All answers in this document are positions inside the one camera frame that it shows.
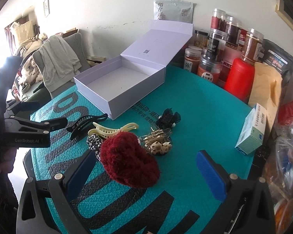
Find teal bubble mailer mat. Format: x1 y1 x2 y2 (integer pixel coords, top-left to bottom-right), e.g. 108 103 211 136
29 64 256 234

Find person's left hand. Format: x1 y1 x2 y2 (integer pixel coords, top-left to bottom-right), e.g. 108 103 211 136
0 147 18 173

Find teal white medicine box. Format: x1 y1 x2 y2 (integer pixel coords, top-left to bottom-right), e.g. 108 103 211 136
235 103 267 155

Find jar with orange label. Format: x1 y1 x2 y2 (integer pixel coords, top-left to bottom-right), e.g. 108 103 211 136
183 48 202 74

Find silver foil pouch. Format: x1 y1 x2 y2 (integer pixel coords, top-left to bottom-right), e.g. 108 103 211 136
153 0 194 23

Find white wall switch plate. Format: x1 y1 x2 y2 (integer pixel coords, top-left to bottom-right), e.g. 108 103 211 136
43 0 50 17

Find cream yellow hair claw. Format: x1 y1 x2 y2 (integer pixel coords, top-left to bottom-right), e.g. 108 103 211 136
88 122 139 139

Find gold pearl hair clip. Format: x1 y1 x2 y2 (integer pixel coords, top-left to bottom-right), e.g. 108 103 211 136
138 128 172 156

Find grey sweatshirt on chair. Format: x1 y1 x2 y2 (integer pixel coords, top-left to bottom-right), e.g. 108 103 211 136
38 35 82 92

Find clear plastic bag of items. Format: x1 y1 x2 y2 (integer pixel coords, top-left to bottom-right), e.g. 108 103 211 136
263 101 293 233

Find black hair claw clip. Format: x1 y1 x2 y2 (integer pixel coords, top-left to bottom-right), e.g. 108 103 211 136
66 113 108 141

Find dark red fuzzy scrunchie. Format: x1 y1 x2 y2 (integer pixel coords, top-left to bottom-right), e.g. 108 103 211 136
100 132 160 189

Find black white checkered bow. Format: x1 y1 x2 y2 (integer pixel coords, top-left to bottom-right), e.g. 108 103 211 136
87 134 104 161

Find jar with red label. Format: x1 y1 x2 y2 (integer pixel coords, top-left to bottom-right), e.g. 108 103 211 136
197 56 222 84

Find black snack bag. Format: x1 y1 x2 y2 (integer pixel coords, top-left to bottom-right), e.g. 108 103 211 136
259 39 293 87

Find red cylindrical canister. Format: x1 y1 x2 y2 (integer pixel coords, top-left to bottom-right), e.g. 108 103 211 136
224 58 255 102

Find gold picture frame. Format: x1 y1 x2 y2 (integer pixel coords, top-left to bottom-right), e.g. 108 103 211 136
275 0 293 31

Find tall jar black label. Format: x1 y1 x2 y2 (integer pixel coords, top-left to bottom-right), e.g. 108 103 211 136
206 28 227 62

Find brown paper bag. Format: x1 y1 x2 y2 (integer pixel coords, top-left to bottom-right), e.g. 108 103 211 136
248 62 282 133

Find black bow hair clip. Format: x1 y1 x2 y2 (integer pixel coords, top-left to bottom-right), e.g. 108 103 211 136
155 108 181 130

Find white open gift box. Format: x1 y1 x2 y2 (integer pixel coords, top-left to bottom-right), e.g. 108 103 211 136
74 20 194 120

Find tall jar dark red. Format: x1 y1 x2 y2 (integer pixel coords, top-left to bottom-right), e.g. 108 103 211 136
211 9 227 32

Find tall jar brown spice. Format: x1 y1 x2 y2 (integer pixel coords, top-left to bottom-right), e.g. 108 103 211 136
241 28 264 65

